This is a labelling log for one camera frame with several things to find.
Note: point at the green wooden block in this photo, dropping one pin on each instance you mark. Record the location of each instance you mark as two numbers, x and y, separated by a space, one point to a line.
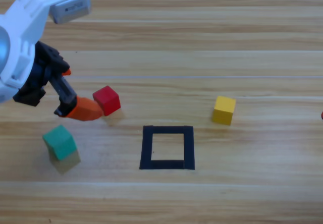
60 143

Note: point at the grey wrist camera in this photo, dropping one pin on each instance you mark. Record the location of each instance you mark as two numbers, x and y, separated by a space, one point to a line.
72 8

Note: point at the yellow wooden block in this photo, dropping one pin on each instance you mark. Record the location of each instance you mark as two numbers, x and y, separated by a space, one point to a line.
223 110

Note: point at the white wrist mount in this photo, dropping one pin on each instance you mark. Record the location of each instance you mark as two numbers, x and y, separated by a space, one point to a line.
25 14

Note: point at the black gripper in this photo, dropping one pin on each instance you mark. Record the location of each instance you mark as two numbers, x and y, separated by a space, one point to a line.
40 65

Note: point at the red wooden block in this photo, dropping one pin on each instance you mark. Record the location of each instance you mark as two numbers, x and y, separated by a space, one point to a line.
108 100

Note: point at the black tape square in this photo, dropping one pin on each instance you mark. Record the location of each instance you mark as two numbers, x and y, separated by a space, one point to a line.
146 148

